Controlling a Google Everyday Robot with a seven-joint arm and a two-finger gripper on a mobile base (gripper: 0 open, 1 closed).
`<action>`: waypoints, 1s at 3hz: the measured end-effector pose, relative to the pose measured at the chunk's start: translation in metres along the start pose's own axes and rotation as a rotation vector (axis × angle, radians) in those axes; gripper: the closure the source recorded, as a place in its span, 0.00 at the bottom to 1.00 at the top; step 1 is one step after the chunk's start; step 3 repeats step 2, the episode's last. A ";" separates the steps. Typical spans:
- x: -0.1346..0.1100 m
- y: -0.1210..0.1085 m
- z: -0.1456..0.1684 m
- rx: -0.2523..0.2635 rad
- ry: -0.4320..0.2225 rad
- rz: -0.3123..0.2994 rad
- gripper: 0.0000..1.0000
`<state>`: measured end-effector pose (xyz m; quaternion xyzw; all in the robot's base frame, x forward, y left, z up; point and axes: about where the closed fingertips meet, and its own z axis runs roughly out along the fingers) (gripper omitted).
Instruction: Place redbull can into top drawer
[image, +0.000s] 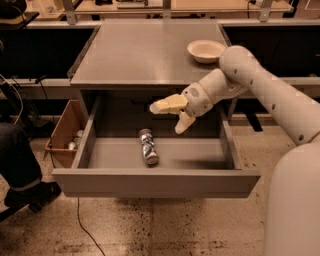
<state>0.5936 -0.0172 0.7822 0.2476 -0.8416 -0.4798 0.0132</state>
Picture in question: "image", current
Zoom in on grey metal cabinet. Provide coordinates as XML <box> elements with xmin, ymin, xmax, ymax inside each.
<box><xmin>71</xmin><ymin>19</ymin><xmax>227</xmax><ymax>115</ymax></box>

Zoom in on brown cardboard box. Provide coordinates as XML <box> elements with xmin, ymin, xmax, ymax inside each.
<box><xmin>45</xmin><ymin>100</ymin><xmax>86</xmax><ymax>168</ymax></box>

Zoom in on grey open top drawer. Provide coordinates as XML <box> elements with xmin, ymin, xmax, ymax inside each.
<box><xmin>53</xmin><ymin>96</ymin><xmax>260</xmax><ymax>198</ymax></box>

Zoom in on white paper bowl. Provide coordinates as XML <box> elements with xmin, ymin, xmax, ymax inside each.
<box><xmin>187</xmin><ymin>40</ymin><xmax>226</xmax><ymax>64</ymax></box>

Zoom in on redbull can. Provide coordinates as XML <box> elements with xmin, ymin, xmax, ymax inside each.
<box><xmin>139</xmin><ymin>129</ymin><xmax>159</xmax><ymax>165</ymax></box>

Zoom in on black shoe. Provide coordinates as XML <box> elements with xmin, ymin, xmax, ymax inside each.
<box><xmin>4</xmin><ymin>182</ymin><xmax>61</xmax><ymax>208</ymax></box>

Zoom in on black floor cable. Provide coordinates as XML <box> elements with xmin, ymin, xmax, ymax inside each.
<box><xmin>76</xmin><ymin>196</ymin><xmax>107</xmax><ymax>256</ymax></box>

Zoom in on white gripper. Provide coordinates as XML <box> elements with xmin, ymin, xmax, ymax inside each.
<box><xmin>149</xmin><ymin>82</ymin><xmax>213</xmax><ymax>134</ymax></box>

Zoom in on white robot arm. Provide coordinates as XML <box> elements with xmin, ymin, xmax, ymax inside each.
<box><xmin>150</xmin><ymin>45</ymin><xmax>320</xmax><ymax>256</ymax></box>

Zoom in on person leg dark trousers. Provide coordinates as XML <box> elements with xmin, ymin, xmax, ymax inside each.
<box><xmin>0</xmin><ymin>123</ymin><xmax>42</xmax><ymax>192</ymax></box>

